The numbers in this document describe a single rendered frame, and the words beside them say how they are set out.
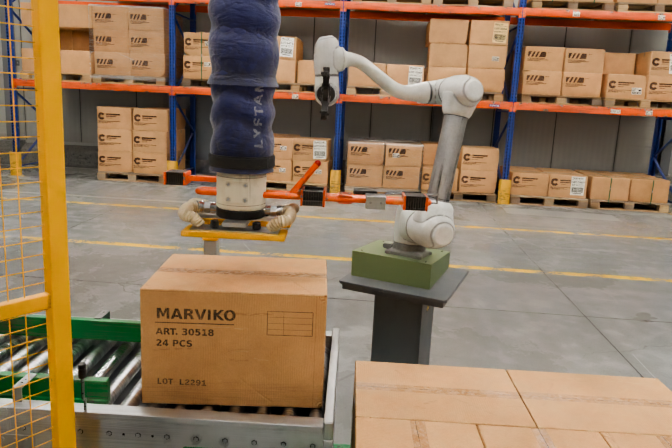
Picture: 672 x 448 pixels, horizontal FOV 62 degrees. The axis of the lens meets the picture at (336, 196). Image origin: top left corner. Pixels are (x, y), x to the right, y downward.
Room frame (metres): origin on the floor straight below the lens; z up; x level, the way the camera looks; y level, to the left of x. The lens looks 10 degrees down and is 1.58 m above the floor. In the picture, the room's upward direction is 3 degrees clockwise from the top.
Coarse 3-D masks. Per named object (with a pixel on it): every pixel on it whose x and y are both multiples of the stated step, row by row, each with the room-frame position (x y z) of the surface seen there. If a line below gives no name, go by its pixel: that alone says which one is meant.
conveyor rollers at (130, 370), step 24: (24, 336) 2.15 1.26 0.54; (0, 360) 1.98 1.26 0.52; (24, 360) 1.99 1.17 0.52; (96, 360) 2.01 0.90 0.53; (120, 360) 2.01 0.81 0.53; (120, 384) 1.81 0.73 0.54; (216, 408) 1.71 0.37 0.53; (240, 408) 1.70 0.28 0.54; (264, 408) 1.69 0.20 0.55; (288, 408) 1.70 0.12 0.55; (312, 408) 1.71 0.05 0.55
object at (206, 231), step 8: (216, 224) 1.79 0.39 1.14; (256, 224) 1.79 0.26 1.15; (184, 232) 1.76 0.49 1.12; (192, 232) 1.76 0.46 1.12; (200, 232) 1.76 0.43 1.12; (208, 232) 1.76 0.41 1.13; (216, 232) 1.76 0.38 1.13; (224, 232) 1.76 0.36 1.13; (232, 232) 1.77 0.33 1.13; (240, 232) 1.77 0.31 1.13; (248, 232) 1.77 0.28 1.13; (256, 232) 1.77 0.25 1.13; (264, 232) 1.77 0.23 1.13; (272, 232) 1.77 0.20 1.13; (280, 232) 1.80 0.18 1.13; (264, 240) 1.76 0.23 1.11; (272, 240) 1.75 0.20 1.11; (280, 240) 1.75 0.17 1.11
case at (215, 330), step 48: (144, 288) 1.69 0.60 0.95; (192, 288) 1.71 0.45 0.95; (240, 288) 1.73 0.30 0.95; (288, 288) 1.76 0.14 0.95; (144, 336) 1.69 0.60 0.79; (192, 336) 1.70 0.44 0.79; (240, 336) 1.70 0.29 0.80; (288, 336) 1.71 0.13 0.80; (144, 384) 1.69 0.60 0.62; (192, 384) 1.70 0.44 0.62; (240, 384) 1.70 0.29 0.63; (288, 384) 1.71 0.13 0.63
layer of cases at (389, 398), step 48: (384, 384) 1.90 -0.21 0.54; (432, 384) 1.91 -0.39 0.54; (480, 384) 1.93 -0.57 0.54; (528, 384) 1.95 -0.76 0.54; (576, 384) 1.97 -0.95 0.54; (624, 384) 1.98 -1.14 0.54; (384, 432) 1.60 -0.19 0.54; (432, 432) 1.61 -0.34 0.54; (480, 432) 1.63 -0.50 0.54; (528, 432) 1.64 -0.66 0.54; (576, 432) 1.65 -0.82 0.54; (624, 432) 1.66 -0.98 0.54
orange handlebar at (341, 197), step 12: (192, 180) 2.15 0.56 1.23; (204, 180) 2.15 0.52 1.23; (216, 180) 2.15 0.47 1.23; (204, 192) 1.87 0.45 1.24; (216, 192) 1.87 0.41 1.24; (264, 192) 1.87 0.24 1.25; (276, 192) 1.88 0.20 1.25; (300, 192) 1.91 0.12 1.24; (348, 192) 1.92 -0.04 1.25; (396, 204) 1.87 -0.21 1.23
